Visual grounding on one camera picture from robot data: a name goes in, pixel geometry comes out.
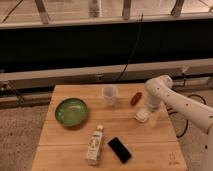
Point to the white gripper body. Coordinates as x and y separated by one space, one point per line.
152 103

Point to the white sponge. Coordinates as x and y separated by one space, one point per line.
142 115

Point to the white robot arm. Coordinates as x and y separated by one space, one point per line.
159 89

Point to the brown sausage-shaped object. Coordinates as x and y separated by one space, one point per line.
135 99

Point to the clear plastic cup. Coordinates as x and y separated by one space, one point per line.
109 93

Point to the black smartphone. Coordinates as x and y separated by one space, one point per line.
120 150

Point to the white plastic bottle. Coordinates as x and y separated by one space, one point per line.
94 147

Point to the green bowl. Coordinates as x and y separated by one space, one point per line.
71 112

